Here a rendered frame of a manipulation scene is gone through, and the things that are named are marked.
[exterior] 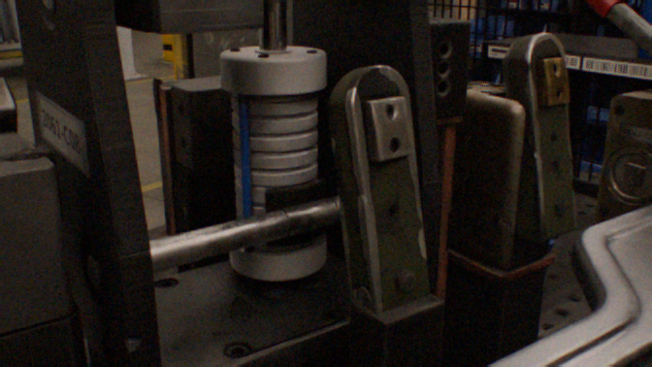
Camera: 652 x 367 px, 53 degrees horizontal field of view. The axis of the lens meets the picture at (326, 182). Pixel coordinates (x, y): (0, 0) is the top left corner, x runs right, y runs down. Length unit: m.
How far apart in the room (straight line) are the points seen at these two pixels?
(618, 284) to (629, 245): 0.06
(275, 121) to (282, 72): 0.03
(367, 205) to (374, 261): 0.03
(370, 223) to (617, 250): 0.15
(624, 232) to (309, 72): 0.21
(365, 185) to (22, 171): 0.15
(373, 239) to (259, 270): 0.09
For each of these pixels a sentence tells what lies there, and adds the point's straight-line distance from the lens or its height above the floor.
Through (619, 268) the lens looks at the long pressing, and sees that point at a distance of 0.38.
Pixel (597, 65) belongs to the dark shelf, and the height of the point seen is 1.02.
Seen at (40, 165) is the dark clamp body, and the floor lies 1.08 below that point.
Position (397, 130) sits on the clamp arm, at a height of 1.08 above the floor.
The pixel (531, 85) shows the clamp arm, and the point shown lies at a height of 1.08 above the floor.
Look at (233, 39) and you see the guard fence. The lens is 3.12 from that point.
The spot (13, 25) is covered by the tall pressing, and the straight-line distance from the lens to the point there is 8.29.
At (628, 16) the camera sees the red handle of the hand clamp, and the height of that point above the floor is 1.11.
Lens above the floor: 1.15
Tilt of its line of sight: 18 degrees down
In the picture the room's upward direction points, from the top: straight up
